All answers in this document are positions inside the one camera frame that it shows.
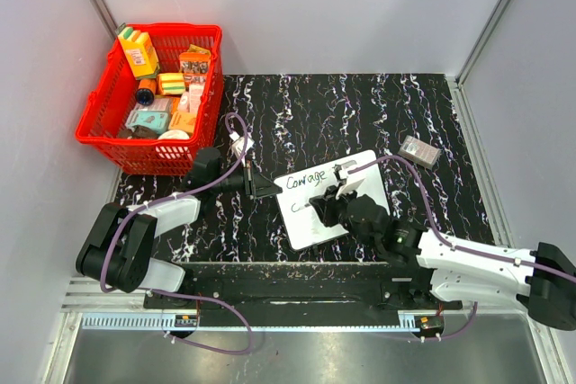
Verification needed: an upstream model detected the white round lid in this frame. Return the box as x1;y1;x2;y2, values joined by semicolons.
158;129;190;140

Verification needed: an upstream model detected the teal product box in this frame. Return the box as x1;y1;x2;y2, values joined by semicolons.
125;110;171;135

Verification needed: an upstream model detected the white rectangular whiteboard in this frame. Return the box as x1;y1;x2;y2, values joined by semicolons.
274;150;391;251

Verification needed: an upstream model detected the orange small box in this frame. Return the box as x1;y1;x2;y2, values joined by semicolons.
168;111;196;135

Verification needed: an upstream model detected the purple floor cable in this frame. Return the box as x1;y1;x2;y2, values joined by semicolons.
148;289;256;354

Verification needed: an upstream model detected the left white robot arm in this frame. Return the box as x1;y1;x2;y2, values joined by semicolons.
76;147;283;308

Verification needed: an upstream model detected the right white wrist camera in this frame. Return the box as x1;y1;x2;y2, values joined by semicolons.
334;160;365;199

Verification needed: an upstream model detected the orange can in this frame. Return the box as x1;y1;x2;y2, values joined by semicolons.
135;78;157;106

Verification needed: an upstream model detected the pink white box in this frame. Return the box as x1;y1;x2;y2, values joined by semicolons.
177;83;205;115

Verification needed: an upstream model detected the yellow green sponge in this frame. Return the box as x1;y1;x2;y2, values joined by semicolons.
157;73;186;95

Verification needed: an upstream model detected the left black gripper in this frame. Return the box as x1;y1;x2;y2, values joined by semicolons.
211;158;282;201

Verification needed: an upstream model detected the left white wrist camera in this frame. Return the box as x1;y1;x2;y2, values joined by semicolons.
229;131;254;162

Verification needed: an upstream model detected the grey whiteboard eraser block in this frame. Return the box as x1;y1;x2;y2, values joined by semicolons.
398;136;441;169

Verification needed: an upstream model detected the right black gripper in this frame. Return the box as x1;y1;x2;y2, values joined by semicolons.
310;182;376;250

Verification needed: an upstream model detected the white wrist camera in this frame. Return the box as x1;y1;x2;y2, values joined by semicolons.
334;160;365;199
229;131;254;162

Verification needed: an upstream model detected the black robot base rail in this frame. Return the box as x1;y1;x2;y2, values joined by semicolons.
143;262;446;326

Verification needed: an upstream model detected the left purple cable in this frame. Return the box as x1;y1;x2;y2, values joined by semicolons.
99;112;249;295

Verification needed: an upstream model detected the red plastic shopping basket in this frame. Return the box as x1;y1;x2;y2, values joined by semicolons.
76;22;224;176

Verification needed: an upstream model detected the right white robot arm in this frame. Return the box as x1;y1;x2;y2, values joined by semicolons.
309;191;575;331

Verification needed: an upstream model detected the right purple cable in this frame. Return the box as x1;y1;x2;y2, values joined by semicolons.
348;155;576;280

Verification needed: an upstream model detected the yellow juice carton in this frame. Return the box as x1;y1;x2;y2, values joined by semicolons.
117;23;160;80

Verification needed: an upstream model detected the orange snack box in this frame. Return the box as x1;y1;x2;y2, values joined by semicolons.
178;44;212;75

